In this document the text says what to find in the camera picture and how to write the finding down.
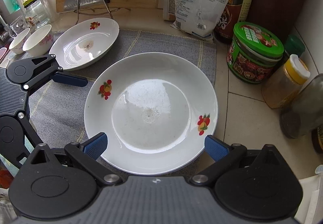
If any clear glass mug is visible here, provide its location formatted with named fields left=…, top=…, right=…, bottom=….
left=9, top=16, right=26, bottom=38

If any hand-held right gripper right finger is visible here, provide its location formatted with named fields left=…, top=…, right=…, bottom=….
left=189, top=134, right=288, bottom=185

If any red cap glass bottle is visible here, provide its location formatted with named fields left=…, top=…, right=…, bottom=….
left=280, top=73, right=323, bottom=139

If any dark soy sauce bottle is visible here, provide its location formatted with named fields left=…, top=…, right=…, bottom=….
left=214, top=0, right=253, bottom=44

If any white pink floral bowl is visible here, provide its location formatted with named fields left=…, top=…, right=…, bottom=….
left=8, top=27, right=31, bottom=54
left=22, top=24, right=53, bottom=56

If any orange white food bag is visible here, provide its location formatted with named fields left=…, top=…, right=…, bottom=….
left=164, top=0, right=200, bottom=21

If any green label oil bottle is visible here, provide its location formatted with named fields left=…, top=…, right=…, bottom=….
left=311, top=125, right=323, bottom=154

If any white plastic bag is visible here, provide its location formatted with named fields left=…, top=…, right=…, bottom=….
left=170, top=0, right=236, bottom=39

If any small green cap jar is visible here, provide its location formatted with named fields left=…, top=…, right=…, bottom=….
left=281, top=35, right=306, bottom=63

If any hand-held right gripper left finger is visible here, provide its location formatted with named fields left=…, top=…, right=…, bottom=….
left=24, top=132, right=124, bottom=187

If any white plastic container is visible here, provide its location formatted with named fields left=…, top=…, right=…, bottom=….
left=298, top=166, right=323, bottom=224

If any green lid jar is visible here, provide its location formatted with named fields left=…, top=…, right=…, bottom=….
left=226, top=21, right=285, bottom=84

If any grey blue checked dish mat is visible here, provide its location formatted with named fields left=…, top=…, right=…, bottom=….
left=0, top=29, right=217, bottom=179

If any glass jar yellow black lid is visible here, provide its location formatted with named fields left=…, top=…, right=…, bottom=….
left=23, top=0, right=51, bottom=30

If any yellow lid spice jar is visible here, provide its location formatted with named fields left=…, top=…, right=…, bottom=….
left=261, top=54, right=311, bottom=109

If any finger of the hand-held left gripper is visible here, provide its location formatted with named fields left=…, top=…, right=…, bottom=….
left=22, top=54, right=89, bottom=91
left=10, top=111, right=43, bottom=170

